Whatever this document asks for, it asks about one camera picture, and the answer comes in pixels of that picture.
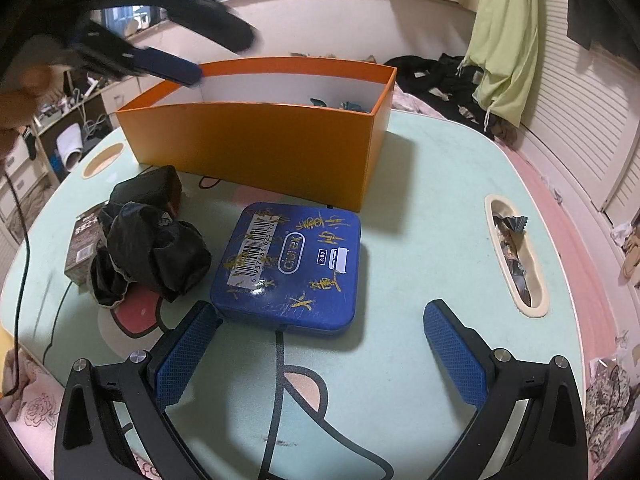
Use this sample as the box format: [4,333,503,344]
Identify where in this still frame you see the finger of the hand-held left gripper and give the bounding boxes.
[65,22,203,87]
[165,0,257,54]

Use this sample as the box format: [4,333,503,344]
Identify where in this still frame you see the dark brown pouch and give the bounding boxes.
[109,165,183,216]

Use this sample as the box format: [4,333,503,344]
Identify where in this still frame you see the mint green cartoon desktop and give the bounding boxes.
[0,107,608,480]

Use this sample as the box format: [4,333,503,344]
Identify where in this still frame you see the white desk with drawers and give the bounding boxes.
[0,72,132,221]

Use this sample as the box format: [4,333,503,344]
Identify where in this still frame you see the black plastic bag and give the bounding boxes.
[90,201,213,308]

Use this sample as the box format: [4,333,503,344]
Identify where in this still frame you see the crumpled wrappers in slot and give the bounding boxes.
[492,212,533,306]

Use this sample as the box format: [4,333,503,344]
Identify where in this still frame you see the green toy truck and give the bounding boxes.
[310,97,372,114]

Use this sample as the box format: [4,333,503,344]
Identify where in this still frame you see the floral bedsheet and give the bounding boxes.
[585,357,637,466]

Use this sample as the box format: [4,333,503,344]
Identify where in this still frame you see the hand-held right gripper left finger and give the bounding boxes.
[52,301,224,480]

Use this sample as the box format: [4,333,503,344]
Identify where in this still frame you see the white louvered door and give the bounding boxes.
[520,0,640,213]

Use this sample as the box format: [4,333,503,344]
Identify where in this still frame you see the light green hanging cloth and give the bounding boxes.
[472,0,543,128]

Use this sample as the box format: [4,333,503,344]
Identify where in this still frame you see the orange cardboard box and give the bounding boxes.
[116,57,398,212]

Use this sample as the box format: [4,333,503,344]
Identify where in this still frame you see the person's left hand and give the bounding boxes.
[0,62,68,161]

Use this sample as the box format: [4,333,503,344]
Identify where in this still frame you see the white rolled object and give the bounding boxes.
[56,122,86,171]

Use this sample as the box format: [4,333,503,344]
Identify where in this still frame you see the small brown carton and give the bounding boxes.
[64,208,108,287]

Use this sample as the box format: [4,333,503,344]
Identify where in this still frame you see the dark hanging cloth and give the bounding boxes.
[567,0,640,51]

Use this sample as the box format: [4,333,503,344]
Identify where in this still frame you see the pile of black clothes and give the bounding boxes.
[385,52,501,133]

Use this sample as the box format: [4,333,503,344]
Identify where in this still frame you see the blue square tin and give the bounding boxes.
[209,202,362,336]

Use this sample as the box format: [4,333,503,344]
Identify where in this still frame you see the black cable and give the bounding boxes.
[0,170,32,397]

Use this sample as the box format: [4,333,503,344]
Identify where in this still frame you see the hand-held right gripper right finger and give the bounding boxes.
[422,299,590,480]

